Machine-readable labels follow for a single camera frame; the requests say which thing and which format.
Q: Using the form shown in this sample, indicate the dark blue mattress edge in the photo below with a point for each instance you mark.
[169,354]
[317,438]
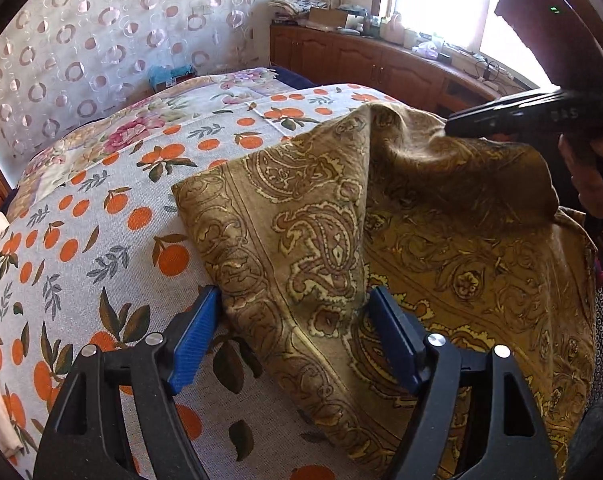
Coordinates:
[292,79]

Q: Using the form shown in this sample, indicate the pink floral bed quilt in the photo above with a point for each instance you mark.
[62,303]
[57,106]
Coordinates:
[166,111]

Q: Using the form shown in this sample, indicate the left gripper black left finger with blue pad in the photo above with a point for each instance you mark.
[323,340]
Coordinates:
[86,436]

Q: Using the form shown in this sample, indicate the teal item on box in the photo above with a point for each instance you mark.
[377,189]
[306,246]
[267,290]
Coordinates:
[163,77]

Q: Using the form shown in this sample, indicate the person's right hand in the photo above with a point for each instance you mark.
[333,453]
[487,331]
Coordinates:
[586,178]

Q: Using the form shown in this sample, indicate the wooden side cabinet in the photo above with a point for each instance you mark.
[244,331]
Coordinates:
[333,58]

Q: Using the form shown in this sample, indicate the white circle pattern curtain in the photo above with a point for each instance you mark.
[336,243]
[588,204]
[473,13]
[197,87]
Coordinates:
[64,63]

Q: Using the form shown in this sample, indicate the orange fruit print sheet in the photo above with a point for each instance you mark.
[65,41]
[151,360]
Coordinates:
[104,259]

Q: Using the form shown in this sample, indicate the golden paisley patterned garment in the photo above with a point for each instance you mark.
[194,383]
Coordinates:
[468,235]

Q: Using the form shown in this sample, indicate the cardboard box on cabinet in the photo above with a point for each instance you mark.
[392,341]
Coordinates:
[319,18]

